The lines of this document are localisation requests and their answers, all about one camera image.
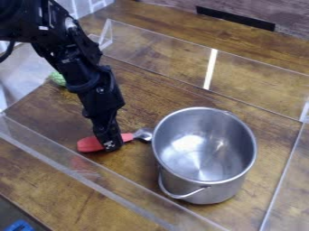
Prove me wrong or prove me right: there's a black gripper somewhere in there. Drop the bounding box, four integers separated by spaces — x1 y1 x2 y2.
67 66 126 152

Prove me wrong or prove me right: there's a pink handled metal spoon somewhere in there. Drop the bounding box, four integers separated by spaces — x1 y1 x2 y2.
77 127 154 152

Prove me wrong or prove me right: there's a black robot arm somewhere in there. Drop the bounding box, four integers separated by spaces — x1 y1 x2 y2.
0 0 124 152

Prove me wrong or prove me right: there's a stainless steel pot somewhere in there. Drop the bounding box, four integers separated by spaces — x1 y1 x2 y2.
152 106 257 205

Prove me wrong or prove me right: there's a green bitter gourd toy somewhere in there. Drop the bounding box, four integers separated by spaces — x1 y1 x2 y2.
49 71 67 87

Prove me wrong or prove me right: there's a clear acrylic barrier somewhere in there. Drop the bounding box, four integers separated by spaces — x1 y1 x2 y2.
0 17 309 231

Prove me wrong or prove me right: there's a blue object at corner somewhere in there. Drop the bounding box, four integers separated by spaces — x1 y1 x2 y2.
4 220 35 231

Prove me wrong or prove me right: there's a black wall vent strip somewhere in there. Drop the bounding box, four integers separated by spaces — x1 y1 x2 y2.
195 5 275 32

